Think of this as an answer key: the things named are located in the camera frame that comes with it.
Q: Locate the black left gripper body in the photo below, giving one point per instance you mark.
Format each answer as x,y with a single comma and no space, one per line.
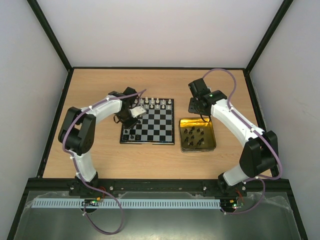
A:
123,117

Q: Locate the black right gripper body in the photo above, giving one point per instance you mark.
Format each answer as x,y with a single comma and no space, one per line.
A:
194,108

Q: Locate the gold metal tin tray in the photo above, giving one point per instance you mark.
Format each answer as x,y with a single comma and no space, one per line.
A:
205,125

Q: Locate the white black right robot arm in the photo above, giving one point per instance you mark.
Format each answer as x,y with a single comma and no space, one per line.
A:
260,148

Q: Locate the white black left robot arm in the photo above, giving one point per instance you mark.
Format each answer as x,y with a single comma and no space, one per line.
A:
77,133

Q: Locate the black and grey chessboard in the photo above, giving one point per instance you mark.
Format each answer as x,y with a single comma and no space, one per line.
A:
156,127

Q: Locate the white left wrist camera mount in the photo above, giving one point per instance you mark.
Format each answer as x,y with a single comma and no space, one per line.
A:
138,111

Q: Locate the black mounting rail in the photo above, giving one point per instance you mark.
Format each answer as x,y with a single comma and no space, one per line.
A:
206,188

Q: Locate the black aluminium frame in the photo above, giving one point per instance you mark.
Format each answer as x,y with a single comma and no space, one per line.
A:
158,46

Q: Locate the white slotted cable duct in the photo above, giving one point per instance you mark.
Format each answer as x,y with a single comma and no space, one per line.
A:
77,203

